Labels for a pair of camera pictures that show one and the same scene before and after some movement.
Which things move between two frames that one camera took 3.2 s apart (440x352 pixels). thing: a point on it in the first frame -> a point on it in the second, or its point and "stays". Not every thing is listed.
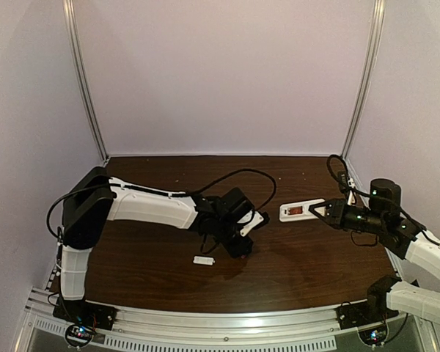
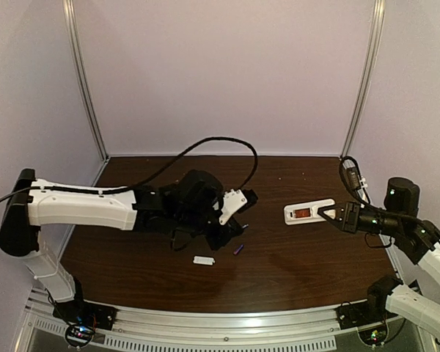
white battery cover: x=204 y=260 stays
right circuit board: x=374 y=336 stays
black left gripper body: x=234 y=250 -> x=216 y=243
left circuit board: x=78 y=335 stays
